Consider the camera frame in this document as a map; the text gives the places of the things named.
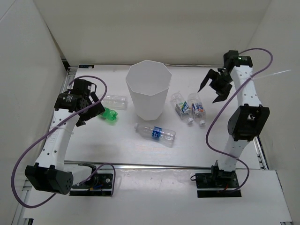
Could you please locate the clear flattened plastic bottle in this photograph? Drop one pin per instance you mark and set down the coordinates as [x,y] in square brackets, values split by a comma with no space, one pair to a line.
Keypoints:
[115,102]

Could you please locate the clear bottle orange blue label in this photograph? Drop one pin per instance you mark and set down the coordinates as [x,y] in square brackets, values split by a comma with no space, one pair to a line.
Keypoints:
[197,109]

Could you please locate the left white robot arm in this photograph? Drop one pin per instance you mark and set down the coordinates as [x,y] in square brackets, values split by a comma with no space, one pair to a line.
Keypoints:
[72,109]

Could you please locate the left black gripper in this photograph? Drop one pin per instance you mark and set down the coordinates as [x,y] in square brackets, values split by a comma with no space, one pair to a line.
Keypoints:
[95,110]

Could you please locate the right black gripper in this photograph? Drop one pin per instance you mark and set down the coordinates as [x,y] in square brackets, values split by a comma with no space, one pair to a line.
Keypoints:
[222,93]

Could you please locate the clear bottle green blue label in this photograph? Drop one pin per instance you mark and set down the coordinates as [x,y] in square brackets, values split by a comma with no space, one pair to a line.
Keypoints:
[182,108]

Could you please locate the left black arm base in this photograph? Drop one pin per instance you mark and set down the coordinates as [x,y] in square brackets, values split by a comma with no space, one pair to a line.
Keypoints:
[97,184]

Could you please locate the crushed green plastic bottle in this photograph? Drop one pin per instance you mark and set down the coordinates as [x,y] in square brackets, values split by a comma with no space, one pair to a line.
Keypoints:
[109,115]

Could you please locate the white octagonal plastic bin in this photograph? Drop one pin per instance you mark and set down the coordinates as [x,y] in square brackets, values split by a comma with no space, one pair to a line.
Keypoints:
[148,84]

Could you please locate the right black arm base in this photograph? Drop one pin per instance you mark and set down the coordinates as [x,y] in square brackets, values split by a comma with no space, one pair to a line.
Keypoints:
[216,183]

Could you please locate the aluminium frame rail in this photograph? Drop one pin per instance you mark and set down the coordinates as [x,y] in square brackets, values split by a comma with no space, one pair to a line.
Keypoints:
[139,166]

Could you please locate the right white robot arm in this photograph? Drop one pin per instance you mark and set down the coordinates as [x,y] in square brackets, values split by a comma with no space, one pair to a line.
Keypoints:
[235,79]

